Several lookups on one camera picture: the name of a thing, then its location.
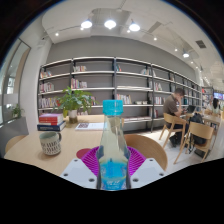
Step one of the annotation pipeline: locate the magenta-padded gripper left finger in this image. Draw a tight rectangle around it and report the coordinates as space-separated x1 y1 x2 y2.
59 145 101 190

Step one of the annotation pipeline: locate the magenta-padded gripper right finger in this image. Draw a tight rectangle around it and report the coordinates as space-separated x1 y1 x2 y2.
128 146 167 190

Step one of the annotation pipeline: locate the clear bottle with teal cap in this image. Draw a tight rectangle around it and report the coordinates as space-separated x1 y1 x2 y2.
95 99 132 192

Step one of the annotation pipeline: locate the round-backed wooden chair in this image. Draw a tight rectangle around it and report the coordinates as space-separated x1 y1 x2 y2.
4 134 28 154
123 133 169 172

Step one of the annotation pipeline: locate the green patterned ceramic mug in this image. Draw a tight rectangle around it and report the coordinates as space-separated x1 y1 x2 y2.
38 130 63 156

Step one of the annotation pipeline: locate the white patterned booklet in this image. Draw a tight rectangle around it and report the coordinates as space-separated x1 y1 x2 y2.
74 121 105 131

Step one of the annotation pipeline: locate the dark blue book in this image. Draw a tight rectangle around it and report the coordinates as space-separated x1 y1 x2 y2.
36 121 67 132

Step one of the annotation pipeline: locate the red book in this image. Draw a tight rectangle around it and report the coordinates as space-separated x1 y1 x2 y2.
38 117 64 126

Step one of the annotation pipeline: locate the slatted wooden chair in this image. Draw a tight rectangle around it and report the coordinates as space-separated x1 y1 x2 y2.
173 120 215 164
158 112 188 150

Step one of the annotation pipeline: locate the pink-covered book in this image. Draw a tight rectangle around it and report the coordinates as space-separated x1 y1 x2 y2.
38 113 64 120

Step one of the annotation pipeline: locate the person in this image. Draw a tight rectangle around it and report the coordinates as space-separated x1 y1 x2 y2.
208 97 222 116
162 87 188 148

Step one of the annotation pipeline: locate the green potted plant white pot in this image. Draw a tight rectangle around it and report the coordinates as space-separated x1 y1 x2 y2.
53 86 98 124

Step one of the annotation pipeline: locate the black backpack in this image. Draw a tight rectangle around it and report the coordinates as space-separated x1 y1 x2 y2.
189 112 206 146

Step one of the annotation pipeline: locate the small green potted plant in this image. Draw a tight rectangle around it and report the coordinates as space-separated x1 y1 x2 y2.
8 103 25 119

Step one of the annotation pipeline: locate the grey shelf unit with books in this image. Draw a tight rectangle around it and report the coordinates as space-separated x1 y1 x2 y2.
37 55 214 133

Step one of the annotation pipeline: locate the glass window panel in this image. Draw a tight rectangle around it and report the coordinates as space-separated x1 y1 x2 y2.
0 38 32 128

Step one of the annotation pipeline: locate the group of ceiling lights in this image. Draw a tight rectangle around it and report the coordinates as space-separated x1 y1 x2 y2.
53 18 201 71

